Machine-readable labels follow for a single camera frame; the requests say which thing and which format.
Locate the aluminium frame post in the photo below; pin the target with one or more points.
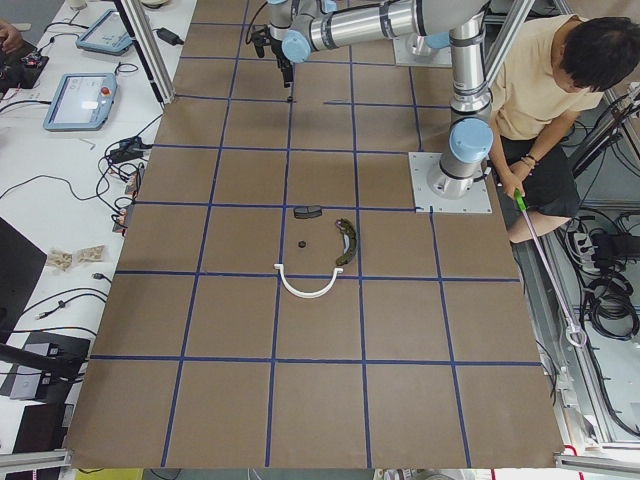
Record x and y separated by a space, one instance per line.
140 31

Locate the blue teach pendant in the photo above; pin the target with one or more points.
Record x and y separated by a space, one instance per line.
106 35
82 102

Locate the black power adapter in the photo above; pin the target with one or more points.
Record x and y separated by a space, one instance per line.
168 36

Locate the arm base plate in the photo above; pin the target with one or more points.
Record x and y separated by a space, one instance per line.
413 51
435 192

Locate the black brake pad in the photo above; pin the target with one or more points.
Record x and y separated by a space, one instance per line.
307 212

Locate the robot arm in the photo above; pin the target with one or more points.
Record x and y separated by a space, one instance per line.
470 135
297 29

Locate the olive green brake shoe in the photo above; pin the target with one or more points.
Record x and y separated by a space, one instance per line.
350 240

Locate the person in beige shirt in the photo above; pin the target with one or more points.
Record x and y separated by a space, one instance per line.
557 68

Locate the green handled grabber stick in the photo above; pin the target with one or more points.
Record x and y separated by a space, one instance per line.
574 333

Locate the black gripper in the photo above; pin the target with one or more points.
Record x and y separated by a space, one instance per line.
281 54

